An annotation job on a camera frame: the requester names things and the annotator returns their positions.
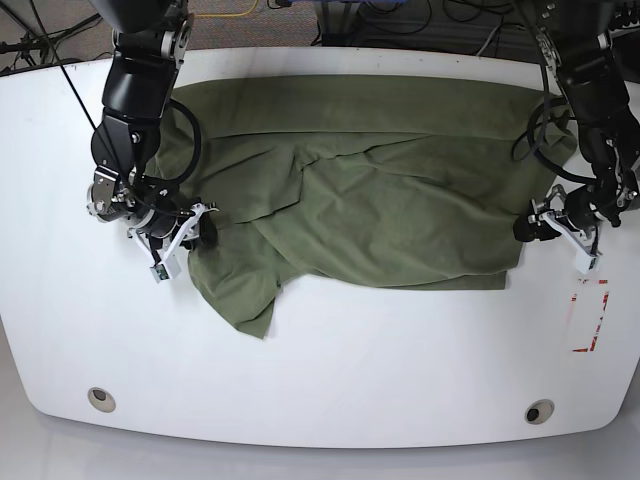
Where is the red tape rectangle marking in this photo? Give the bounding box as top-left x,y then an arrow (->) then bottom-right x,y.
565,278 -> 610,353

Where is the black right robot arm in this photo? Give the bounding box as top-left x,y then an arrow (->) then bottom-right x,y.
88,1 -> 217,250

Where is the black tripod stand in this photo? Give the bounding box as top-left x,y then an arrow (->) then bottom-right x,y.
1,1 -> 103,77

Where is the right grey table grommet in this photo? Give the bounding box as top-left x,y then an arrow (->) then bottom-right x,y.
524,399 -> 555,425

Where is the green T-shirt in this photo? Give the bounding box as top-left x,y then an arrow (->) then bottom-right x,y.
173,75 -> 554,338

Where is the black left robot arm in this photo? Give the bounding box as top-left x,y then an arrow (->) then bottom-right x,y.
512,1 -> 639,237

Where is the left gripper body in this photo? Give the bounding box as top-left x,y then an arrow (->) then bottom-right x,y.
554,184 -> 601,230

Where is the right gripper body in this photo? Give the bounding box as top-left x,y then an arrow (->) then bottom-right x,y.
114,192 -> 187,239

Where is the grey table grommet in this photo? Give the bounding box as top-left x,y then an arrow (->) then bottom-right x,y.
87,388 -> 116,413
524,399 -> 555,425

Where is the yellow cable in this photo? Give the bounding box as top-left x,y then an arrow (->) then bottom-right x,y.
194,0 -> 261,21

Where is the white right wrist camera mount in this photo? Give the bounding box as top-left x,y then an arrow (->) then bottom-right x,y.
132,202 -> 219,283

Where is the left grey table grommet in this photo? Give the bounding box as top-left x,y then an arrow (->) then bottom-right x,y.
87,388 -> 116,413

